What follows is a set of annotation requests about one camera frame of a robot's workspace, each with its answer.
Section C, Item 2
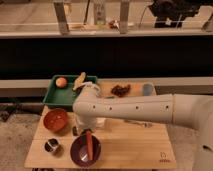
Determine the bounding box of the dark red grape bunch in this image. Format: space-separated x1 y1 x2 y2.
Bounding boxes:
111 85 131 97

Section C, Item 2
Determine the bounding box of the black rectangular block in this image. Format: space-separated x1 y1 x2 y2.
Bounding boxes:
72 126 78 136

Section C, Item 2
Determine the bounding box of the blue cup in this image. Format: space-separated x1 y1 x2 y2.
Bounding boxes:
142 84 154 96

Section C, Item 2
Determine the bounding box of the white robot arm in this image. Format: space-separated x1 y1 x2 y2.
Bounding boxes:
73 83 213 171

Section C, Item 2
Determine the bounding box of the wooden table board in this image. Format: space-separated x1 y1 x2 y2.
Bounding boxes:
25 83 176 171

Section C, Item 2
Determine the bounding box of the grey metal post right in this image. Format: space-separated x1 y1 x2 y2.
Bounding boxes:
119 0 130 34

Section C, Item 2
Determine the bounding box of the clear bottle in background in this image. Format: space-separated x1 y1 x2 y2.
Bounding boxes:
93 0 106 25

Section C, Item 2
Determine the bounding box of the metal fork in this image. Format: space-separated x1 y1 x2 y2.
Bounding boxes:
124 120 153 128

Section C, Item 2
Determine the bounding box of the orange fruit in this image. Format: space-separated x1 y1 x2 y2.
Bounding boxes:
56 77 67 88

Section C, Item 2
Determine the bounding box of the small metal cup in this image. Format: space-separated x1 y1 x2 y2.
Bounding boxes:
44 138 60 154

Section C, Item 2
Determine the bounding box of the black machine in background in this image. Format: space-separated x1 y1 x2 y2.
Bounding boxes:
147 0 205 29

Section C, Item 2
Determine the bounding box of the green plastic tray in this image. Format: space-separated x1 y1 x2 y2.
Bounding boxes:
42 74 99 110

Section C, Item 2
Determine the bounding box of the red bowl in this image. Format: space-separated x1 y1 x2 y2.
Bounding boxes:
43 108 68 132

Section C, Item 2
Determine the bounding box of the grey metal post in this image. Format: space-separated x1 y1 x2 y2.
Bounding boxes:
119 0 130 34
53 0 69 35

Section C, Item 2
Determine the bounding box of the grey metal post left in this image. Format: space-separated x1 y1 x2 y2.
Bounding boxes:
53 0 69 35

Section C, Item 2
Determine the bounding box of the green sponge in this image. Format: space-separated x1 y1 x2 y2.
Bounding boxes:
106 96 115 99

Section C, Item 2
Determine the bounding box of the purple bowl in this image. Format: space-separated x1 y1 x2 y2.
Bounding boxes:
70 135 101 167

